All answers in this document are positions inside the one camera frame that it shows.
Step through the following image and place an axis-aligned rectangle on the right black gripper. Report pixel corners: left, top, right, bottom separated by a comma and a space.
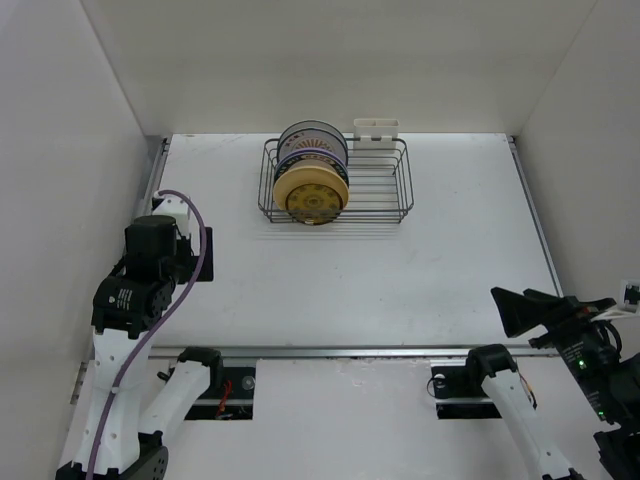
493, 282, 629, 419

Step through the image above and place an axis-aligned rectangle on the beige plastic plate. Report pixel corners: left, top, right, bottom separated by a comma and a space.
273, 166, 349, 217

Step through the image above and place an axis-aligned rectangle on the small yellow patterned plate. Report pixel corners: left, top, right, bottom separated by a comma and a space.
285, 184, 343, 226

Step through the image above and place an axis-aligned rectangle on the white plate blue rim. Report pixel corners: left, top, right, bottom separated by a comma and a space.
274, 149, 350, 186

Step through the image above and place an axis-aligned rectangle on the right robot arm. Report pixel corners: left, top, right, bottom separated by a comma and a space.
463, 287, 639, 479

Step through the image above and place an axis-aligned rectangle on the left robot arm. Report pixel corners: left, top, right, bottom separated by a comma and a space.
56, 214, 224, 479

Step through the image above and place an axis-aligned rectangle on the purple plastic plate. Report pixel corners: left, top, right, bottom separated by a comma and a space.
278, 140, 349, 166

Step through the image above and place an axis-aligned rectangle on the grey rimmed patterned plate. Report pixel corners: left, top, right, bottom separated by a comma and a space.
277, 120, 348, 158

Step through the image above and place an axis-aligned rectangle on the white utensil holder cup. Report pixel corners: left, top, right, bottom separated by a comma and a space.
353, 118, 399, 150

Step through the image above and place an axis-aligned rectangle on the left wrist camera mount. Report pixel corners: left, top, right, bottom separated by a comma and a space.
151, 191, 191, 238

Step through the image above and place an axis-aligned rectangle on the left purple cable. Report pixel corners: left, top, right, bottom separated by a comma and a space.
84, 188, 207, 476

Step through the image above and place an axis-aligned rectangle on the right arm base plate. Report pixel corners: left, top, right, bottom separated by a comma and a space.
428, 364, 539, 420

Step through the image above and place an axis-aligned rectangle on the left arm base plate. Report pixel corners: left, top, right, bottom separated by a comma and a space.
185, 366, 256, 421

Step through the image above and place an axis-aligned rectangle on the wire dish rack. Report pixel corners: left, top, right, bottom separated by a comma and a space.
257, 137, 414, 225

